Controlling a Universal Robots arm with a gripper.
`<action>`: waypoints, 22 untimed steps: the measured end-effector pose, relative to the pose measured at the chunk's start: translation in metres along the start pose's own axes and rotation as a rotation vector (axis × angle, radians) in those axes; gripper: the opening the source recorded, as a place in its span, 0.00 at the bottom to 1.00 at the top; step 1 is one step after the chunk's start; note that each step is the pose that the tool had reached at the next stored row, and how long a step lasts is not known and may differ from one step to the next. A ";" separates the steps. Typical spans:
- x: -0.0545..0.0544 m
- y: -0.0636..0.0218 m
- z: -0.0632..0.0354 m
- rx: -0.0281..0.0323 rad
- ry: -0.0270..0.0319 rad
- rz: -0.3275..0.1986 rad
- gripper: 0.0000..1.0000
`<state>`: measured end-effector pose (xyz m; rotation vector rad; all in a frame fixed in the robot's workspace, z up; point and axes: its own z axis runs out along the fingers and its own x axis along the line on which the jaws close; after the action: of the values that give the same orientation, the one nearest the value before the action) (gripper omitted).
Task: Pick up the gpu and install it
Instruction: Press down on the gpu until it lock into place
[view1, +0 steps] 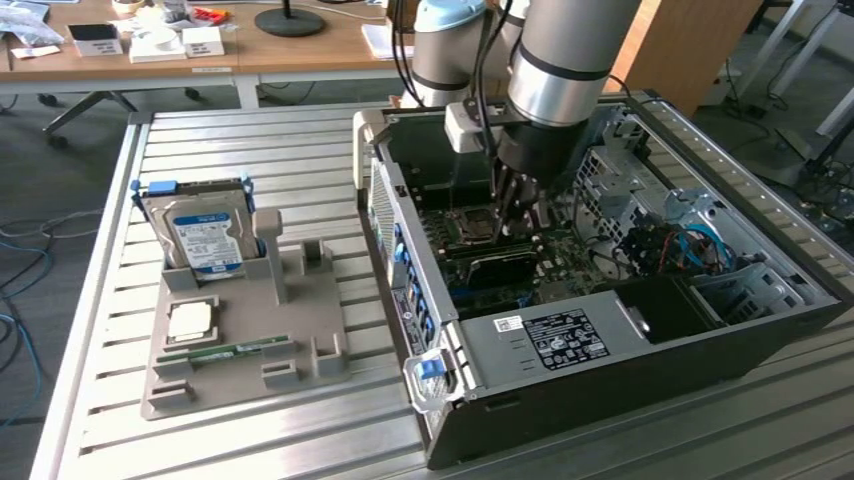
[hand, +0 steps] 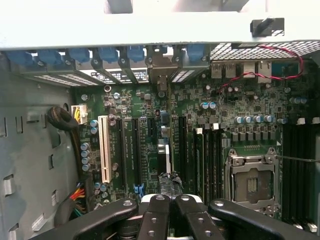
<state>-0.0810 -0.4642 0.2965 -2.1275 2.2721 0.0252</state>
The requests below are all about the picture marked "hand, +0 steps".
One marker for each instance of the blue slot retention clip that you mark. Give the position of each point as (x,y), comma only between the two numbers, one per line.
(50,57)
(78,56)
(21,58)
(196,53)
(107,55)
(135,54)

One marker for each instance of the grey metal pc case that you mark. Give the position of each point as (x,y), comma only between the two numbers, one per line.
(37,155)

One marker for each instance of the thin metal locking lever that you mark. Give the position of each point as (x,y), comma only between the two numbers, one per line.
(300,158)

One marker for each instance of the silver rear port block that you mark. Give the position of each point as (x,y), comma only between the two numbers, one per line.
(240,68)

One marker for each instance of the white power connector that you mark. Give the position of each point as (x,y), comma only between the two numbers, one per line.
(78,115)

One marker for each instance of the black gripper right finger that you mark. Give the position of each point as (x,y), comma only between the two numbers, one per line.
(240,220)

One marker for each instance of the short black expansion slot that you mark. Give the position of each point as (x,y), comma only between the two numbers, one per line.
(151,125)

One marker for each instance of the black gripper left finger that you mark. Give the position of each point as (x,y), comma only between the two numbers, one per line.
(107,217)

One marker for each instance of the metal cpu socket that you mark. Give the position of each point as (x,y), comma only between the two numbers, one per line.
(252,175)

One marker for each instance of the long black expansion slot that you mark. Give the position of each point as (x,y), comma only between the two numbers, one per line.
(182,147)
(136,152)
(121,150)

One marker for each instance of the green motherboard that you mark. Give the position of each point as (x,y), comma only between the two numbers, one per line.
(225,112)

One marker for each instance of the black plastic case clip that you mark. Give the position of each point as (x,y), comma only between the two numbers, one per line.
(266,27)

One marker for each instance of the white expansion slot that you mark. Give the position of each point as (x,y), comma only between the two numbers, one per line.
(104,150)

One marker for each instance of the black ram slot bank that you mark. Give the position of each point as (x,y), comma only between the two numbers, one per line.
(298,170)
(213,162)

